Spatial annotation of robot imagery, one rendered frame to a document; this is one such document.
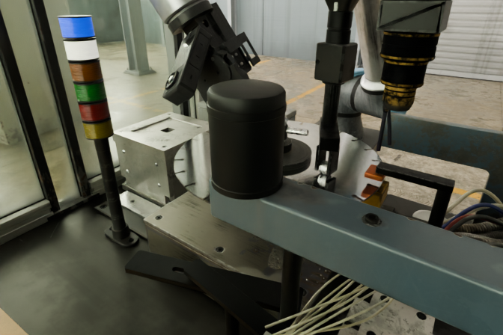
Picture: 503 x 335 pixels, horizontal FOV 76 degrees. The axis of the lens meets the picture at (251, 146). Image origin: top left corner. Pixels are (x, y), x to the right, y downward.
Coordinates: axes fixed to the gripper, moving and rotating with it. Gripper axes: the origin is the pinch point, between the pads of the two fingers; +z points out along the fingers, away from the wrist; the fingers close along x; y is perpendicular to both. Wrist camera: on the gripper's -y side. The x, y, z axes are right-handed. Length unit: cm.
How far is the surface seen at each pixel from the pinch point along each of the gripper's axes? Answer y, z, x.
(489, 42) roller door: 567, 178, -3
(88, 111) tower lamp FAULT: -10.4, -16.3, 17.7
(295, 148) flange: 2.8, 5.8, -3.7
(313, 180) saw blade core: -3.7, 8.4, -8.4
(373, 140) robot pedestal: 60, 37, 9
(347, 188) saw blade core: -3.3, 10.8, -12.5
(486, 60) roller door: 560, 201, 8
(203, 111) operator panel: 29.6, -2.2, 38.9
